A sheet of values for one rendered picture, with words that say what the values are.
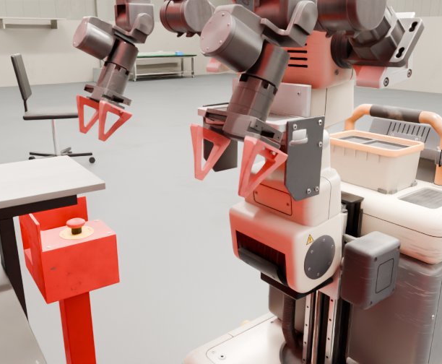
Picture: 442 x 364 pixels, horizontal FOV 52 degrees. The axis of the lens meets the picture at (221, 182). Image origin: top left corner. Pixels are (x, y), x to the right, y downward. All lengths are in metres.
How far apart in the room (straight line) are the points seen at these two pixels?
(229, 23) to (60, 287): 0.67
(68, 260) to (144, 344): 1.03
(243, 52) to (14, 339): 0.42
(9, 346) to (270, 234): 0.61
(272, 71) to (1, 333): 0.45
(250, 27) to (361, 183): 0.73
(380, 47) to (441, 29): 10.51
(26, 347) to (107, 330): 1.55
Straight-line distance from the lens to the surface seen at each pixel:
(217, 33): 0.59
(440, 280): 1.19
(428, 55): 11.42
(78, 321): 1.17
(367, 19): 0.74
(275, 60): 0.63
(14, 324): 0.59
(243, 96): 0.62
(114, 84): 0.97
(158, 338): 2.01
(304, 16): 0.64
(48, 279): 1.01
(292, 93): 0.91
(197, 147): 0.65
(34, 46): 12.96
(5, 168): 0.75
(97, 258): 1.03
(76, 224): 1.02
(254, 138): 0.56
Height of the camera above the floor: 1.19
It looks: 18 degrees down
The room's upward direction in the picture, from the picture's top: straight up
